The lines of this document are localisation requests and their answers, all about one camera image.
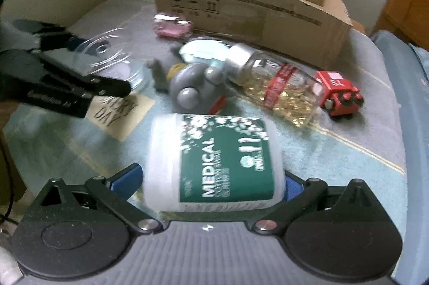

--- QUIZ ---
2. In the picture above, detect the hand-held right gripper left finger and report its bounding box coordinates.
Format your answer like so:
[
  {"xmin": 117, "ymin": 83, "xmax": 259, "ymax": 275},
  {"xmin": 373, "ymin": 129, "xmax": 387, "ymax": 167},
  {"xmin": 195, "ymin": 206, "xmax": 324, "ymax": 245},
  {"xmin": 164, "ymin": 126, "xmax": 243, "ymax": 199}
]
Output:
[{"xmin": 26, "ymin": 163, "xmax": 165, "ymax": 235}]

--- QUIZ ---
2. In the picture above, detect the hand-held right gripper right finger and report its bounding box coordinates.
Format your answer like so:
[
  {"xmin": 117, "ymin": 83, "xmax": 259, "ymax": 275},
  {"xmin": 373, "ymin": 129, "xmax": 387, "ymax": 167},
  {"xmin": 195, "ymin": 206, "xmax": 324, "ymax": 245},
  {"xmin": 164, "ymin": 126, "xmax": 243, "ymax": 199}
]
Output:
[{"xmin": 251, "ymin": 171, "xmax": 386, "ymax": 235}]

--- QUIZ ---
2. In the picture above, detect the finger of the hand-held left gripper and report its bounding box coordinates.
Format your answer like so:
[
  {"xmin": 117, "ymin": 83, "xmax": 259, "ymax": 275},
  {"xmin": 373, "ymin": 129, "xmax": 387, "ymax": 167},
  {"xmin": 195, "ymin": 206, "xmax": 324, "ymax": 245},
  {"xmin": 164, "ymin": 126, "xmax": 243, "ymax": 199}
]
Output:
[
  {"xmin": 12, "ymin": 19, "xmax": 83, "ymax": 50},
  {"xmin": 0, "ymin": 49, "xmax": 132, "ymax": 99}
]

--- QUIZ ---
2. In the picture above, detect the clear round plastic dish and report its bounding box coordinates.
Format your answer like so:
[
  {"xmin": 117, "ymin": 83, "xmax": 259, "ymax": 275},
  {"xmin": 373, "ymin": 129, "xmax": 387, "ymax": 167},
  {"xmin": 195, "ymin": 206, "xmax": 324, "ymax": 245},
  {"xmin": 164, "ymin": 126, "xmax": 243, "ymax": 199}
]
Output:
[{"xmin": 72, "ymin": 27, "xmax": 149, "ymax": 93}]

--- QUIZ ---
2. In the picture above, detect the white bottle with green label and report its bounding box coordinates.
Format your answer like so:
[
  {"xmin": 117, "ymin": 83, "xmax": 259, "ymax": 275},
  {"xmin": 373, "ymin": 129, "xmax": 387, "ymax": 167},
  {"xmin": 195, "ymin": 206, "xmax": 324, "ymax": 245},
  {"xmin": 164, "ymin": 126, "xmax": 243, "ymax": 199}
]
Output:
[{"xmin": 142, "ymin": 113, "xmax": 287, "ymax": 213}]

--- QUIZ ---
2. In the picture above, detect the grey elephant toy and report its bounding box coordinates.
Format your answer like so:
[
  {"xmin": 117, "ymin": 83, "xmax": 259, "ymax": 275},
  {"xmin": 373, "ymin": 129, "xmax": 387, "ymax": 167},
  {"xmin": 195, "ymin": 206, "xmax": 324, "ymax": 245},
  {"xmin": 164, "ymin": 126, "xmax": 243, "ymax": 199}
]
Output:
[{"xmin": 146, "ymin": 44, "xmax": 232, "ymax": 115}]

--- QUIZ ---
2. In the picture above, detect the pink clear small box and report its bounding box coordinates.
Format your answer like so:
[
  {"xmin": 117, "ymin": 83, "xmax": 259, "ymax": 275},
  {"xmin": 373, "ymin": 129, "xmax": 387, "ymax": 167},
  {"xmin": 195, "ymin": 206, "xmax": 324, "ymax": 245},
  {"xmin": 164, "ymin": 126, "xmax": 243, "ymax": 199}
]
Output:
[{"xmin": 154, "ymin": 13, "xmax": 193, "ymax": 38}]

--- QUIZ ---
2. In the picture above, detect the clear pill bottle silver cap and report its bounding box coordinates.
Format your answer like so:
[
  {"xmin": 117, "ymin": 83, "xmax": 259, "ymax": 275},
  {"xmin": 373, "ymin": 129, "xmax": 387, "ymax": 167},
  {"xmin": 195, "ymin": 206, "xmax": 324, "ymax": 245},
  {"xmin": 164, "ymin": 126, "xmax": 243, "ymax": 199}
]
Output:
[{"xmin": 224, "ymin": 43, "xmax": 324, "ymax": 129}]

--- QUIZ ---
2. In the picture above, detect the red toy car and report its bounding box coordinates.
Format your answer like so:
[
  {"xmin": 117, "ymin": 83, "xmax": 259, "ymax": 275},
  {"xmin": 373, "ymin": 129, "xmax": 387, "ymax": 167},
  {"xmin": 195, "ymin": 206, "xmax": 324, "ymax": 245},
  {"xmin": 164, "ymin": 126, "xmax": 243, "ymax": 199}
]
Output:
[{"xmin": 315, "ymin": 71, "xmax": 364, "ymax": 119}]

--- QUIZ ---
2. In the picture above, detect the light blue oval case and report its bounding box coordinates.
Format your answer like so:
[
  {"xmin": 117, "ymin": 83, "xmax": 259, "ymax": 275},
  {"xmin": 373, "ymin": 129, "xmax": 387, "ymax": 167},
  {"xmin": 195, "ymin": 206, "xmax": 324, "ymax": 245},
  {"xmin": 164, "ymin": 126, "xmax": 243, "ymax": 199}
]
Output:
[{"xmin": 179, "ymin": 38, "xmax": 235, "ymax": 69}]

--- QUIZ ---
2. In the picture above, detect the brown cardboard box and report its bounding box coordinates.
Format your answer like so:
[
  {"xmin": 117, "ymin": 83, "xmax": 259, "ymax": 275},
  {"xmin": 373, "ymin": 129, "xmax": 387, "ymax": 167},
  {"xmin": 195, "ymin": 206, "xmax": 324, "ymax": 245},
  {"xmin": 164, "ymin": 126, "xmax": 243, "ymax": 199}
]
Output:
[{"xmin": 149, "ymin": 0, "xmax": 353, "ymax": 70}]

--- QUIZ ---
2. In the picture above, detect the yellow printed paper note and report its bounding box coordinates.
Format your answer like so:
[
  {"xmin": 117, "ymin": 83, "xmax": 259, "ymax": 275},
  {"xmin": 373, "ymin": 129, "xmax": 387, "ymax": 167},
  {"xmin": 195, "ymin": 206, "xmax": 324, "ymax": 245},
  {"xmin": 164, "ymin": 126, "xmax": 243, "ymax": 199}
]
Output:
[{"xmin": 85, "ymin": 92, "xmax": 156, "ymax": 141}]

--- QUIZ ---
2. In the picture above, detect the light blue floral pillow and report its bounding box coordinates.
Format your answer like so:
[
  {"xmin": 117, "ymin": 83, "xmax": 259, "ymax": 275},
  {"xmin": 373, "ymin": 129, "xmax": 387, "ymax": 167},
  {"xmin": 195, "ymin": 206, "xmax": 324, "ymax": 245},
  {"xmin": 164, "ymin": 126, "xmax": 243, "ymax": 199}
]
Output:
[{"xmin": 370, "ymin": 31, "xmax": 429, "ymax": 285}]

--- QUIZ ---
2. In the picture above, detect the wooden bed frame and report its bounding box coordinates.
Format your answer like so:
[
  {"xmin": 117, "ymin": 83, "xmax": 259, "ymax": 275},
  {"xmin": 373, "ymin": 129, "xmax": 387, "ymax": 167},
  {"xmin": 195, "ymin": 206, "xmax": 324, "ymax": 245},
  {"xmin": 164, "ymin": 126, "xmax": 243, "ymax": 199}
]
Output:
[{"xmin": 350, "ymin": 19, "xmax": 367, "ymax": 35}]

